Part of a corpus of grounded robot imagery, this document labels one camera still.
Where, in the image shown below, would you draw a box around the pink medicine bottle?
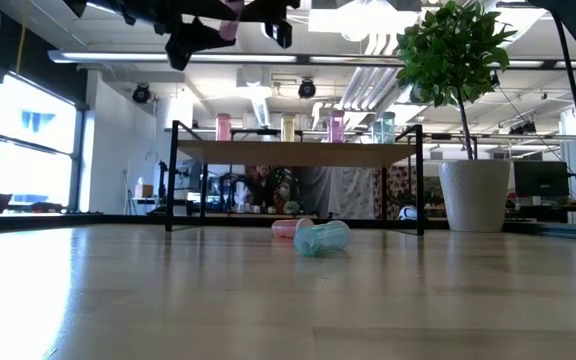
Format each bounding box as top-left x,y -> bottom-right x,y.
327,109 -> 346,144
218,0 -> 246,42

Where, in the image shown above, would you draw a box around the green leafy plant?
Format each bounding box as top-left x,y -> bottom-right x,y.
395,0 -> 518,161

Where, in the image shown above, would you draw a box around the round black ceiling speaker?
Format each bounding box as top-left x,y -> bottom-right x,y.
297,78 -> 317,100
131,84 -> 152,105

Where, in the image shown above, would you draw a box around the black aluminium table frame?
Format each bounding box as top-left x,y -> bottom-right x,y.
0,213 -> 576,244

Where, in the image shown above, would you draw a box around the salmon red medicine bottle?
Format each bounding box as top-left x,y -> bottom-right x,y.
213,112 -> 232,142
270,217 -> 315,240

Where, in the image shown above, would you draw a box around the yellow medicine bottle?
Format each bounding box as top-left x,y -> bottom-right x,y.
280,113 -> 297,143

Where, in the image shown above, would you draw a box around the patterned brown cloth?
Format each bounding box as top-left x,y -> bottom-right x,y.
385,165 -> 414,211

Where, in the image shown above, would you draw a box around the long ceiling light strip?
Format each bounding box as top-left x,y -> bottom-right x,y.
47,49 -> 399,65

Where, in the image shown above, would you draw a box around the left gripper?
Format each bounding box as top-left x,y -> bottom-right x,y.
127,0 -> 239,71

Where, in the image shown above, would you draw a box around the black computer monitor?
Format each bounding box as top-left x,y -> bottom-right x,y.
512,159 -> 571,198

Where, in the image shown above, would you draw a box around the wooden shelf black metal legs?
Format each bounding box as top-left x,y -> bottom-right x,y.
163,119 -> 424,236

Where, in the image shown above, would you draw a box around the white plant pot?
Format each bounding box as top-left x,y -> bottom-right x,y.
437,158 -> 512,234

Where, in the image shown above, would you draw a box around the person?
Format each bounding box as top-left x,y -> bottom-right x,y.
423,177 -> 444,219
246,164 -> 289,214

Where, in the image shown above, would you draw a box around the white ventilation duct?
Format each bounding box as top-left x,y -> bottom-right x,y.
235,64 -> 274,126

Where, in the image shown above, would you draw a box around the white cloth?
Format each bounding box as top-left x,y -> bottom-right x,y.
295,166 -> 377,220

